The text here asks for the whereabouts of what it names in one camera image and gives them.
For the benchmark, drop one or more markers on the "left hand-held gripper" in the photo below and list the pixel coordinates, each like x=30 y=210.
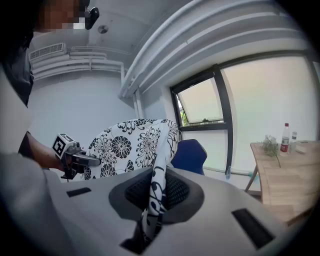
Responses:
x=61 y=146

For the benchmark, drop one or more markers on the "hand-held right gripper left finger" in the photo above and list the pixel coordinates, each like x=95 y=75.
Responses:
x=120 y=197

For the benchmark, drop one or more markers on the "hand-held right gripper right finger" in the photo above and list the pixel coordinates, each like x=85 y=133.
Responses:
x=192 y=200

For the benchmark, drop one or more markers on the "white black floral cushion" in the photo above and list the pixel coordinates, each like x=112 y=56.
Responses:
x=120 y=147

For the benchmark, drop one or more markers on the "blue upholstered armchair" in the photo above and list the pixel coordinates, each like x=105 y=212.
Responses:
x=190 y=155

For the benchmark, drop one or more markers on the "person's left forearm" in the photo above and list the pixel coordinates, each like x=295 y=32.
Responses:
x=40 y=152

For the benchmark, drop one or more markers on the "teal object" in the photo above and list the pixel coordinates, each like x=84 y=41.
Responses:
x=251 y=173

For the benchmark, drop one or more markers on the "green plant sprig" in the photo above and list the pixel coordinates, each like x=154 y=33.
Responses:
x=271 y=146

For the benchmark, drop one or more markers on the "wooden table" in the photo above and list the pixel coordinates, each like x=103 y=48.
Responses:
x=287 y=182

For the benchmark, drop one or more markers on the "open tilted window sash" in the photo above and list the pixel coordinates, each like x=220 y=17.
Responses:
x=200 y=102

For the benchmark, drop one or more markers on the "white pipe bundle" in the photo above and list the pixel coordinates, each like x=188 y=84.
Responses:
x=82 y=61

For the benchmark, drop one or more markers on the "red-capped plastic bottle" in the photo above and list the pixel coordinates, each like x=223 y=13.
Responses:
x=284 y=142

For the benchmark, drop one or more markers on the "small clear bottle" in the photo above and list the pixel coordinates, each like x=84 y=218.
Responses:
x=293 y=143

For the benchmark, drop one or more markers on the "white air vent grille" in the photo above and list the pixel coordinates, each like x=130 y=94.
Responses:
x=47 y=51

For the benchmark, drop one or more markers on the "person's black top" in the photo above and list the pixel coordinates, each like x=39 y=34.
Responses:
x=17 y=65

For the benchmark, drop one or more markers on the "round ceiling smoke detector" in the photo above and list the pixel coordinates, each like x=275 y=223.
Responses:
x=102 y=29

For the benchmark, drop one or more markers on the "black window frame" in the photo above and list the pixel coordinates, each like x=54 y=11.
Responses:
x=225 y=107

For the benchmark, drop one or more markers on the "black head-worn camera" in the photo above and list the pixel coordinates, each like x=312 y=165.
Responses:
x=92 y=17

